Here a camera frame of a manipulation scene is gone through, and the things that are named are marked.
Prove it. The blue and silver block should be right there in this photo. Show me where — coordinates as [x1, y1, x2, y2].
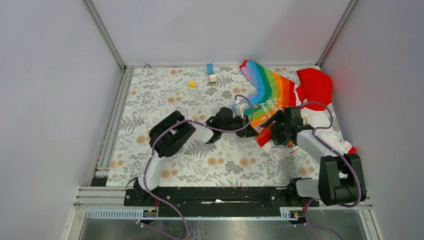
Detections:
[206, 63, 217, 84]

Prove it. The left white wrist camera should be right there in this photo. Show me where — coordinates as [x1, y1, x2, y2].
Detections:
[232, 100, 250, 117]

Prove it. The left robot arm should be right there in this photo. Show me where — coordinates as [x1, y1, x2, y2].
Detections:
[133, 107, 259, 206]

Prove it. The rainbow kids jacket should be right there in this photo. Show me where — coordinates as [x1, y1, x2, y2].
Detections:
[239, 60, 357, 163]

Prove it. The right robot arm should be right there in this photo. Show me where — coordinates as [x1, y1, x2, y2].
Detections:
[260, 106, 367, 208]

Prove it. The floral table cloth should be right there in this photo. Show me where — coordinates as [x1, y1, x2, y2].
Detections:
[106, 66, 319, 187]

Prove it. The aluminium frame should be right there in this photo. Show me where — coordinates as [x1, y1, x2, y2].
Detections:
[66, 0, 385, 240]

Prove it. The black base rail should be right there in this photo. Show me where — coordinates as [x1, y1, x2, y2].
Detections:
[123, 186, 309, 219]

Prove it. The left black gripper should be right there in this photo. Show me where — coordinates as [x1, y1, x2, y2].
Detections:
[220, 114, 258, 138]

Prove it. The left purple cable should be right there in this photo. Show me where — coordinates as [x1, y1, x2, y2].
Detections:
[135, 94, 255, 240]

